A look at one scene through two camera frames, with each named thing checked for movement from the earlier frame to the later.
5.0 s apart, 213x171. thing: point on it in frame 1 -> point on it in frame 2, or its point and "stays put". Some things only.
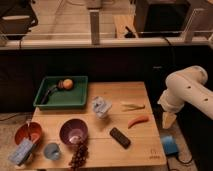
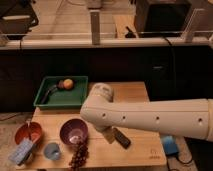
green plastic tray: x=74 y=98 stays put
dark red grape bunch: x=80 y=156 stays put
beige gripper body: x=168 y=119 -> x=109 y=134
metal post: x=95 y=27 stays put
